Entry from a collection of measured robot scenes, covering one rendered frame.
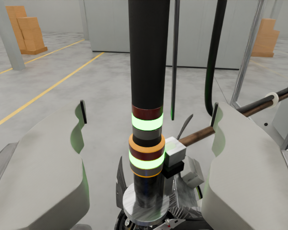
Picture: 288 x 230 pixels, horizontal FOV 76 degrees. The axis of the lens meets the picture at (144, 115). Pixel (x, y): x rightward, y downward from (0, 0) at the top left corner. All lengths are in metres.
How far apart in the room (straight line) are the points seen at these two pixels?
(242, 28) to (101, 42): 4.84
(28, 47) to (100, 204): 7.37
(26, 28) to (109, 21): 2.97
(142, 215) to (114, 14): 7.43
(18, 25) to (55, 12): 6.11
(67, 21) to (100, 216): 13.07
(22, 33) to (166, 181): 8.55
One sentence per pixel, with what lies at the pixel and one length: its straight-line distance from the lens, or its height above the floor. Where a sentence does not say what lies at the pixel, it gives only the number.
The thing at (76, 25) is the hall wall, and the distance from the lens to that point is 13.93.
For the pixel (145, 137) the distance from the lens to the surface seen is 0.20.
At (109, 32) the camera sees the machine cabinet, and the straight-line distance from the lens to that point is 7.70.
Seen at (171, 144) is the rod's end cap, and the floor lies 1.55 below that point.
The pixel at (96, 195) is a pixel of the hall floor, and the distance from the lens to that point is 2.15.
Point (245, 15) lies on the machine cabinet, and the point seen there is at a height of 1.44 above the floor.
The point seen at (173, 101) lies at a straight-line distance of 0.19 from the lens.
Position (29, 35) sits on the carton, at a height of 0.66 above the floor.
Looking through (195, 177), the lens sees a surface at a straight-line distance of 0.78.
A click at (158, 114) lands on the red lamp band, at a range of 0.19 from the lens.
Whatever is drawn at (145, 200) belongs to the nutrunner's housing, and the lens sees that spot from 0.28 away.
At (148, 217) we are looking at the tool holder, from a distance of 0.29.
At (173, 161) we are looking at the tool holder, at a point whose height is 1.54.
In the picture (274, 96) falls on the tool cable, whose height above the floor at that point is 1.56.
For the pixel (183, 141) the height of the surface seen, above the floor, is 1.55.
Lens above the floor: 1.72
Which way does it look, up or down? 31 degrees down
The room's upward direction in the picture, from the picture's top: straight up
